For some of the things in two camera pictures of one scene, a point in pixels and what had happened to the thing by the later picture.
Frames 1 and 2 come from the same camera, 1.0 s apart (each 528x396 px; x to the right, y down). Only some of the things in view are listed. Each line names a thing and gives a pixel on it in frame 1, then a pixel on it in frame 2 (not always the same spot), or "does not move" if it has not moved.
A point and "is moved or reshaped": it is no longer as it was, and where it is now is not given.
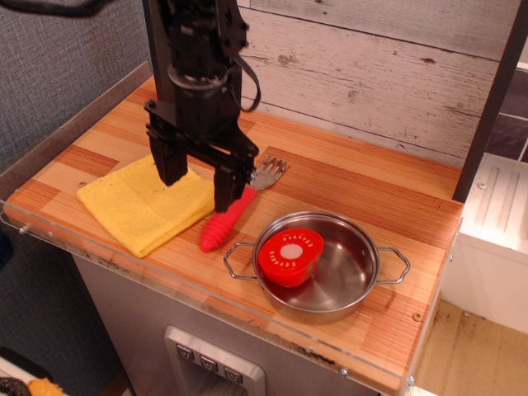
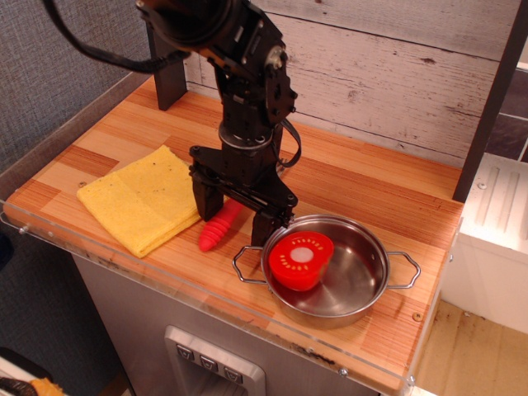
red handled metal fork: x=264 y=176 does not move
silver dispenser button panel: x=197 y=366 does not move
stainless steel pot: x=351 y=266 is moved or reshaped
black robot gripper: x=208 y=121 -> x=249 y=174
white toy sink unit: x=487 y=272 does not move
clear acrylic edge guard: x=198 y=302 does not move
